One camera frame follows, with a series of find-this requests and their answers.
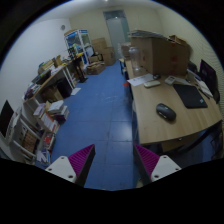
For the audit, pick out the grey door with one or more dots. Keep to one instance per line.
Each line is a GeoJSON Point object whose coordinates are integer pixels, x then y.
{"type": "Point", "coordinates": [118, 29]}

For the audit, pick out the stacked cardboard boxes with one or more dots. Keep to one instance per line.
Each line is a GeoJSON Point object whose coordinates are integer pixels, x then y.
{"type": "Point", "coordinates": [108, 54]}

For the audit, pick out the black computer mouse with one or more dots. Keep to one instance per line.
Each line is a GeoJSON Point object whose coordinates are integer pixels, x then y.
{"type": "Point", "coordinates": [165, 112]}

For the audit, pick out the open cardboard box on floor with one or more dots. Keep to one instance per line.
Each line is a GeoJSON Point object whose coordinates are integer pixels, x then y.
{"type": "Point", "coordinates": [95, 68]}

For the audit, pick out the glass display cabinet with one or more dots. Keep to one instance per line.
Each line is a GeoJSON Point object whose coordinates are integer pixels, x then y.
{"type": "Point", "coordinates": [80, 41]}

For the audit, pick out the clear water bottle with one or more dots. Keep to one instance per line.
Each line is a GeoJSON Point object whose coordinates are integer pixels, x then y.
{"type": "Point", "coordinates": [134, 53]}

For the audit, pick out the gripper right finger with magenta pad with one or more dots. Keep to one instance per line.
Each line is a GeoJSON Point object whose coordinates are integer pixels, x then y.
{"type": "Point", "coordinates": [153, 167]}

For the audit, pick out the white remote control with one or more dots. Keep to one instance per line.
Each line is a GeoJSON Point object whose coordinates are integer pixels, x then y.
{"type": "Point", "coordinates": [151, 84]}

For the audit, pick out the black monitor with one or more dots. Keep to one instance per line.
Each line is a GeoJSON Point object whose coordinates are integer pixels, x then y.
{"type": "Point", "coordinates": [208, 75]}
{"type": "Point", "coordinates": [5, 117]}

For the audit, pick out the white paper sheet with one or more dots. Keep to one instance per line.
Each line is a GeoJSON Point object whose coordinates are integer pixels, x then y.
{"type": "Point", "coordinates": [140, 79]}

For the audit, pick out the white bookshelf with books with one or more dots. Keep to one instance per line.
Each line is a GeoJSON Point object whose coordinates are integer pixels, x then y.
{"type": "Point", "coordinates": [22, 140]}

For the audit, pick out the long side desk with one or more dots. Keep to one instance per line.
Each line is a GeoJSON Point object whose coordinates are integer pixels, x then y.
{"type": "Point", "coordinates": [50, 77]}

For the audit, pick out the white calculator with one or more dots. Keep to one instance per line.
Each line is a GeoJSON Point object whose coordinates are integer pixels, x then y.
{"type": "Point", "coordinates": [170, 80]}

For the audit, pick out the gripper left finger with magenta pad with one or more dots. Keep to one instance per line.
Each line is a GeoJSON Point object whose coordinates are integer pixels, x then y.
{"type": "Point", "coordinates": [74, 168]}

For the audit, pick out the large cardboard box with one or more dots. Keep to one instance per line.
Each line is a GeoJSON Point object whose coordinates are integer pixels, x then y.
{"type": "Point", "coordinates": [162, 56]}

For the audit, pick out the wooden desk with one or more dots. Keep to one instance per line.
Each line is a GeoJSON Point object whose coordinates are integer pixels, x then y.
{"type": "Point", "coordinates": [153, 129]}

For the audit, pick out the black monitor left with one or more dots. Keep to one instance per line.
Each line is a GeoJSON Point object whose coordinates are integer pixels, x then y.
{"type": "Point", "coordinates": [5, 117]}

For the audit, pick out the black monitor right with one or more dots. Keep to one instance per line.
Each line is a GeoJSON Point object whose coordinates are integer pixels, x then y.
{"type": "Point", "coordinates": [208, 75]}

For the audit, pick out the black mouse pad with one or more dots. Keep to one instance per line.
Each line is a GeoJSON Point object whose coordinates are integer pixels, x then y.
{"type": "Point", "coordinates": [190, 96]}

